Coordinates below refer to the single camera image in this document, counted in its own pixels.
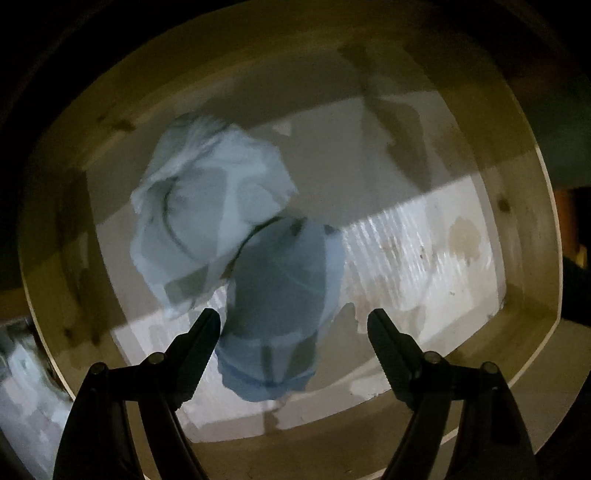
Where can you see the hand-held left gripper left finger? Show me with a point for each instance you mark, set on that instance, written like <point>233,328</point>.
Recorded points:
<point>201,337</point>

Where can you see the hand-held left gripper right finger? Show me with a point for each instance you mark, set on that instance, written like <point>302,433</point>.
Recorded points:
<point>385,337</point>

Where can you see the wooden drawer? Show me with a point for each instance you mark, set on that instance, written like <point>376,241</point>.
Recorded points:
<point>415,258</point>

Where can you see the blue underwear with band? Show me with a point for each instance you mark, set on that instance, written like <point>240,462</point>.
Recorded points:
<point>281,286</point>

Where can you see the pale blue underwear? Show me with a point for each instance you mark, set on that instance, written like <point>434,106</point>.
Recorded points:
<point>207,198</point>

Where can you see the white dotted cloth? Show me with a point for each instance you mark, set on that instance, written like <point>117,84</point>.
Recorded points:
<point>23,392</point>

